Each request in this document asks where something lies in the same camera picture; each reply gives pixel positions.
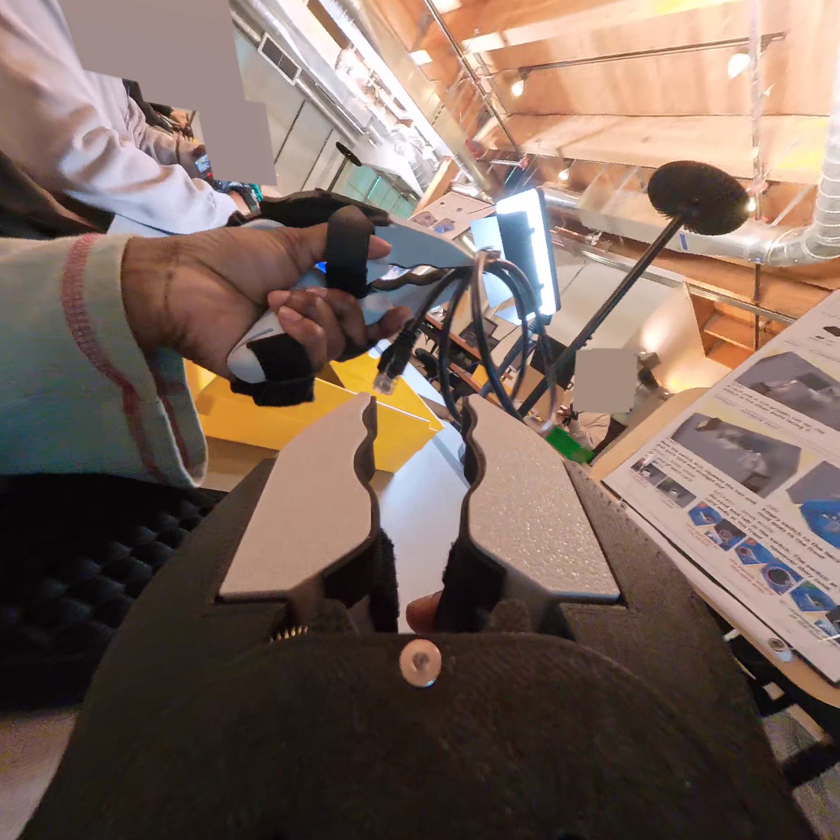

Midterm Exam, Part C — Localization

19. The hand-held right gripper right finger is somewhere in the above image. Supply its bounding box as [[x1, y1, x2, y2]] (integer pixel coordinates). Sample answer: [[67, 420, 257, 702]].
[[459, 394, 622, 606]]

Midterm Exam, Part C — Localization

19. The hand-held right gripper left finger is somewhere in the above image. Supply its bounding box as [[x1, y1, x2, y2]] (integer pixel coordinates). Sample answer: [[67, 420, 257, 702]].
[[218, 392, 382, 605]]

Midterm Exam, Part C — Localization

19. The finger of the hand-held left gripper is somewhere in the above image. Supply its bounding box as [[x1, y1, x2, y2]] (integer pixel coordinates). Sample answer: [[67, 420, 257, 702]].
[[363, 274, 455, 328], [366, 217, 478, 281]]

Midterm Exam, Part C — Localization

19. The black ethernet cable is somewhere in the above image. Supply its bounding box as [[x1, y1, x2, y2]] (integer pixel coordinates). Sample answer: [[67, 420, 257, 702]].
[[373, 248, 560, 435]]

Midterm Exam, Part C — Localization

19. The yellow plastic bin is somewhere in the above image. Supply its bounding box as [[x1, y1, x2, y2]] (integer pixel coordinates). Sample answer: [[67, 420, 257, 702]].
[[184, 353, 446, 475]]

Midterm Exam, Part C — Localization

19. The person's left forearm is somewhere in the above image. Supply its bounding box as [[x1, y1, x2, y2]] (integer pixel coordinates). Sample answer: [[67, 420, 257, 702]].
[[0, 233, 209, 490]]

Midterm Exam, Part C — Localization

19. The grey desk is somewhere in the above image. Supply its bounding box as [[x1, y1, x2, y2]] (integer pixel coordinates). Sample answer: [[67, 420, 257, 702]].
[[197, 367, 475, 635]]

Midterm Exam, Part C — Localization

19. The person's right hand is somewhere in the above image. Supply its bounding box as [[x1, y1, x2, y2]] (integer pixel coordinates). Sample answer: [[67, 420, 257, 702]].
[[406, 589, 443, 635]]

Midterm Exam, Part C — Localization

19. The person's left hand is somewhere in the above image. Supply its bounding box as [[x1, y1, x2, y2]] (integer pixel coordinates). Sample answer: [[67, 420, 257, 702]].
[[121, 223, 412, 382]]

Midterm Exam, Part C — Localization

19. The green plastic bin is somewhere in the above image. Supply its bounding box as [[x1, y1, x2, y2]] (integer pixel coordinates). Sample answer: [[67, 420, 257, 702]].
[[543, 427, 596, 465]]

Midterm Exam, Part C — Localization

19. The studio light panel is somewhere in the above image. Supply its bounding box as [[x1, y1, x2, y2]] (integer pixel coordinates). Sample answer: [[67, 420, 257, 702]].
[[469, 187, 563, 322]]

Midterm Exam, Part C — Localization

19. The black slanted pole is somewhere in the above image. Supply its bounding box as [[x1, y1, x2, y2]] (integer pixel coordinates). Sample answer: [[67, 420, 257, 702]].
[[517, 213, 688, 419]]

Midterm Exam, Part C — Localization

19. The white ceiling vent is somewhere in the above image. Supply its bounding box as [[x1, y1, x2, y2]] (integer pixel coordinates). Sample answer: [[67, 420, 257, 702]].
[[258, 33, 301, 84]]

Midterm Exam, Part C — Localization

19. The instruction poster board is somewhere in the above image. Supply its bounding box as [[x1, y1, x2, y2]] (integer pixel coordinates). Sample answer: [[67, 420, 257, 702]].
[[589, 308, 840, 710]]

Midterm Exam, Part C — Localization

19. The black quilted wrist pad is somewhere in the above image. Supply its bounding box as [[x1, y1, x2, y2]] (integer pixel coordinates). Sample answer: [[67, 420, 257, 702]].
[[0, 472, 225, 714]]

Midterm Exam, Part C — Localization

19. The black fuzzy round cap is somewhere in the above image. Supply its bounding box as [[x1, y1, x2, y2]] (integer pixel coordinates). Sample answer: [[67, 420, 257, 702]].
[[646, 161, 750, 237]]

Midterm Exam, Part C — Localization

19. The silver air duct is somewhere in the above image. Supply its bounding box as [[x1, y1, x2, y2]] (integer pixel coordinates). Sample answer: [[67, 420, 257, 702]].
[[541, 112, 840, 268], [230, 0, 475, 188]]

